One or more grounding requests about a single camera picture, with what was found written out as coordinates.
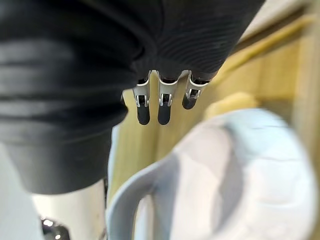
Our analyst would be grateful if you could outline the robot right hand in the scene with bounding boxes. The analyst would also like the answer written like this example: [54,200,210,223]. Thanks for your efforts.
[0,0,266,240]

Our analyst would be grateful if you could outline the wooden shoe rack dark frame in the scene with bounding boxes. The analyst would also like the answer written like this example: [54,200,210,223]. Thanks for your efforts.
[107,4,320,208]

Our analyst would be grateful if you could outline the bluish white slipper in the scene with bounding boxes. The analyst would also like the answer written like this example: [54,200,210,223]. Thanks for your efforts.
[0,107,320,240]

